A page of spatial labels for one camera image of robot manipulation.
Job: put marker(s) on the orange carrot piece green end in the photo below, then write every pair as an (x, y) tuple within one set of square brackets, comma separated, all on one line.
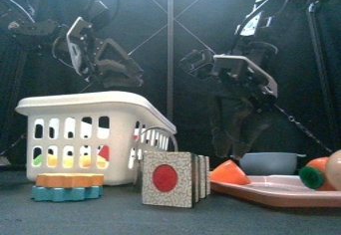
[(317, 176)]

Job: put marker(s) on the teal toy gear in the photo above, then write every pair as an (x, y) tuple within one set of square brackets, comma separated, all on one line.
[(61, 194)]

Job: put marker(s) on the thin patterned block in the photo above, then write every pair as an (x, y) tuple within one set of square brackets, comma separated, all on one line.
[(207, 176), (201, 177)]

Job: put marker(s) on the white plastic slotted basket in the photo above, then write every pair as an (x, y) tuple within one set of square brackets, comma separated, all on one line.
[(88, 113)]

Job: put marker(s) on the pink plastic tray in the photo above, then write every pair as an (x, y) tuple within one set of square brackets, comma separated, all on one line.
[(274, 190)]

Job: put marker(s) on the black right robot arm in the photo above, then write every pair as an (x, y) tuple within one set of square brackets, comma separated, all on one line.
[(270, 10)]

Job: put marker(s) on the beige toy egg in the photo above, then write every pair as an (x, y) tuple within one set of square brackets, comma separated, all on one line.
[(334, 171)]

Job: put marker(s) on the yellow orange toy food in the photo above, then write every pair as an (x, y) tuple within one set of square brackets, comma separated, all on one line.
[(88, 161)]

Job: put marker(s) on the black vertical frame pole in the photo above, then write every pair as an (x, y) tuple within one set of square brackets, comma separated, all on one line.
[(170, 46)]

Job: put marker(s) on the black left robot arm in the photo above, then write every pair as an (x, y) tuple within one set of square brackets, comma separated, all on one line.
[(31, 30)]

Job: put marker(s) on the blue toy pot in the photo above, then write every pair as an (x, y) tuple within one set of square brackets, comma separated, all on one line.
[(269, 164)]

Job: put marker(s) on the patterned block red circle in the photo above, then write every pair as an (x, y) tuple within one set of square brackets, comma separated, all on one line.
[(166, 179)]

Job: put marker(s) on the orange toy carrot cone piece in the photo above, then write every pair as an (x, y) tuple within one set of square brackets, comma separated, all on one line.
[(229, 174)]

